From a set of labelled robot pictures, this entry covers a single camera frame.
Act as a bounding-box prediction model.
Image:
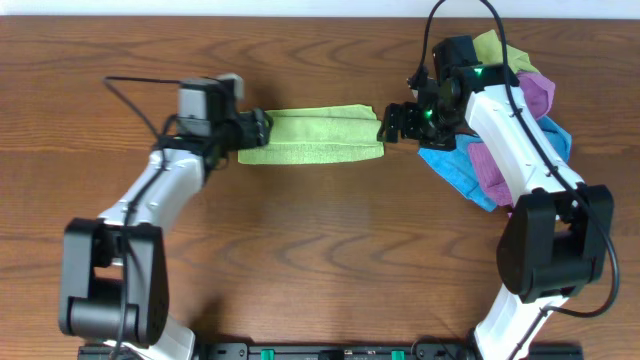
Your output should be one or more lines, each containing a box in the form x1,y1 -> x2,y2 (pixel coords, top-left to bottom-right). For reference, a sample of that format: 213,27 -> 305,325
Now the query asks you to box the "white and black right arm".
378,62 -> 620,359

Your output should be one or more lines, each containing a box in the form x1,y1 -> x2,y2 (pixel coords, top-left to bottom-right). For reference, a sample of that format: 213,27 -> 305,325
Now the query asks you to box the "upper purple cloth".
517,71 -> 556,120

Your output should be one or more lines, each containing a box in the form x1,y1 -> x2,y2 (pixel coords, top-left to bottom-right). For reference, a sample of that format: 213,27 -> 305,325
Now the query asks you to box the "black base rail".
76,341 -> 584,360

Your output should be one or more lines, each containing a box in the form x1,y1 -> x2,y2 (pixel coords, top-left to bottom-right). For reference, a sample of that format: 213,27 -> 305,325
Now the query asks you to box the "lower purple cloth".
467,143 -> 513,207

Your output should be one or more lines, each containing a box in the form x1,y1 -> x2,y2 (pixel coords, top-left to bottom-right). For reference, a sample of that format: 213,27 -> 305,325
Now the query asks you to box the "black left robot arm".
58,108 -> 274,359

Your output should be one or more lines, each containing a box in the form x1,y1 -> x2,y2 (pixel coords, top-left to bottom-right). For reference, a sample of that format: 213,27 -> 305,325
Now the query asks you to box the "olive green cloth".
473,30 -> 539,74

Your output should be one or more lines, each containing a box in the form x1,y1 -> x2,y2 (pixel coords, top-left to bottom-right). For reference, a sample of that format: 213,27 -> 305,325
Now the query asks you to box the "light green microfiber cloth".
238,104 -> 384,165

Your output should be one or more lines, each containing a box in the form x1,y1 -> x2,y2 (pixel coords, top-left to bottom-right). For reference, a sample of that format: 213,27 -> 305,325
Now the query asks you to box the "purple cloth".
517,71 -> 556,120
467,143 -> 513,207

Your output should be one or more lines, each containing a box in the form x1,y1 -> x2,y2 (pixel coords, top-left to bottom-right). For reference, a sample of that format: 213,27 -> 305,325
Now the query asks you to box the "blue cloth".
417,115 -> 573,213

